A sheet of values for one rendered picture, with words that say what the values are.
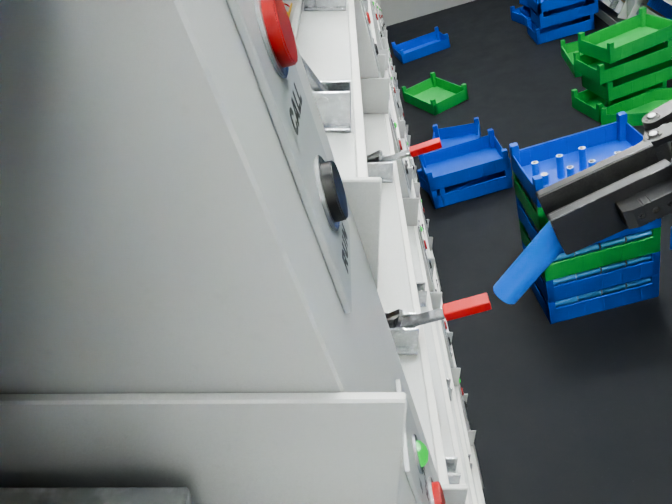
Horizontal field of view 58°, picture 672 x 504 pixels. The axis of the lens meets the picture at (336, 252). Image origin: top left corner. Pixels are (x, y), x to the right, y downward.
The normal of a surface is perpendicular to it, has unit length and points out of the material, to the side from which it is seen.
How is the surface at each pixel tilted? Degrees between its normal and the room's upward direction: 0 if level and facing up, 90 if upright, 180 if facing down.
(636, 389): 0
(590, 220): 90
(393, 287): 16
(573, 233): 90
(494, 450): 0
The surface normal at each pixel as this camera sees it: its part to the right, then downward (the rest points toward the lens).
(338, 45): -0.01, -0.81
